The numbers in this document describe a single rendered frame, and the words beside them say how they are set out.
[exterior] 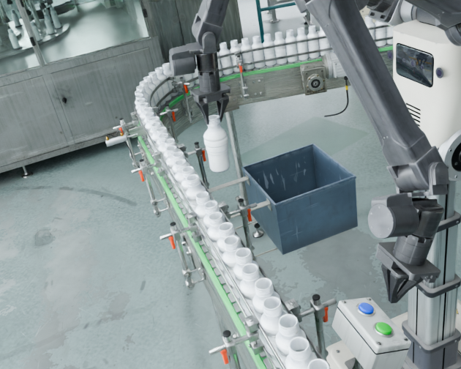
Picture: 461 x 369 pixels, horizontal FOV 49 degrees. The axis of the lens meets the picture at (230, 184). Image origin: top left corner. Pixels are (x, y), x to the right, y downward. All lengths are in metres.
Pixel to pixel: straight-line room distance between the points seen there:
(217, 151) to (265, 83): 1.41
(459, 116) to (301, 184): 0.90
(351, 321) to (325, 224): 0.83
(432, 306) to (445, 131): 0.65
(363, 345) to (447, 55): 0.68
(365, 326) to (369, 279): 1.75
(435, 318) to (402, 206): 1.01
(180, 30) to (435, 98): 5.30
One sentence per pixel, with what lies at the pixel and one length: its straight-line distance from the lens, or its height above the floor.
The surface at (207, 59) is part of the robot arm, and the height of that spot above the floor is 1.50.
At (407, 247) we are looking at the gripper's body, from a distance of 0.93.
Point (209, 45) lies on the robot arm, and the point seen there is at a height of 1.54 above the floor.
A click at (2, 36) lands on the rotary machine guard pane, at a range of 4.34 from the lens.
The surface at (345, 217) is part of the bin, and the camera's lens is 1.87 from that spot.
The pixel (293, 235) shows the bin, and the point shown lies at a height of 0.80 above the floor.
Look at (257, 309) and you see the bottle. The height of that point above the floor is 1.12.
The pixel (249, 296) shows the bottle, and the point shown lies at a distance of 1.14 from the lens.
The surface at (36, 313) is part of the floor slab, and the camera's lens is 3.16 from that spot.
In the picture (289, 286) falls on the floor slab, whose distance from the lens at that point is 2.78.
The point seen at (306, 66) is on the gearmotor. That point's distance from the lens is 2.74.
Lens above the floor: 1.89
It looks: 31 degrees down
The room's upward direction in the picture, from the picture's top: 11 degrees counter-clockwise
